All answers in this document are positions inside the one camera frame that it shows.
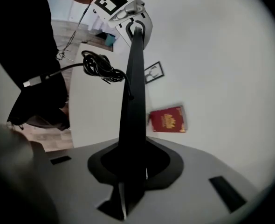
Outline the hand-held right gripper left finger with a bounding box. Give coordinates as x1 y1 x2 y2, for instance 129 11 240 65
30 138 126 224

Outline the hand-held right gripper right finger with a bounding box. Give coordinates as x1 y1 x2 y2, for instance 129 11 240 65
125 136 268 224

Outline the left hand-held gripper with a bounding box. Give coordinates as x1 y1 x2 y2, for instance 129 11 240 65
90 0 153 49

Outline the teal bin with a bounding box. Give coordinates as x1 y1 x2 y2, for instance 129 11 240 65
104 33 116 48

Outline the black framed deer picture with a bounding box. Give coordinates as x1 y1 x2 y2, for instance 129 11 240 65
144 61 165 85

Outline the red hardcover book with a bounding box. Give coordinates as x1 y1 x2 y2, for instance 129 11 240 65
148 105 187 133

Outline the person's black shirt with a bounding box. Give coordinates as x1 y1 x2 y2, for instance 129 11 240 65
0 0 70 132

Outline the black usb cable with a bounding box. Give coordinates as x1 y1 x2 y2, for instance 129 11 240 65
23 50 135 100

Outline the left hand-held gripper cable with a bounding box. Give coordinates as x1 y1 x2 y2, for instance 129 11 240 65
55 0 101 61

